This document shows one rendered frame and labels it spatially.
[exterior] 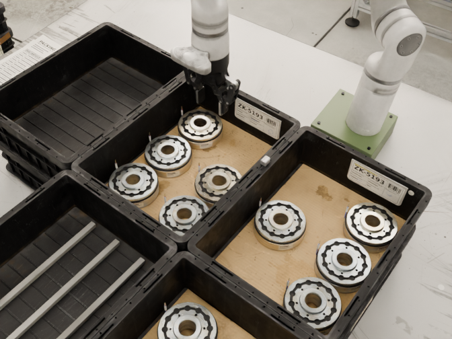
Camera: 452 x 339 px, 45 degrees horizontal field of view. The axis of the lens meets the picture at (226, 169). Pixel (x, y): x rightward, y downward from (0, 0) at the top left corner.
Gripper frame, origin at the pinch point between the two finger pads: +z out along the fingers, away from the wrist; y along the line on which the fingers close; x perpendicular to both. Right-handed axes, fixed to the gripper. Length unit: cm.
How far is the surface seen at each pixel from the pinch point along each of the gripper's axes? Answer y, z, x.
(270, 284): -32.1, 11.4, 23.1
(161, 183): 0.2, 11.2, 17.2
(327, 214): -32.2, 11.7, 2.2
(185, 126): 5.1, 8.1, 3.1
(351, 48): 34, 96, -159
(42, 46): 73, 24, -8
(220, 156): -5.0, 11.4, 3.1
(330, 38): 47, 96, -160
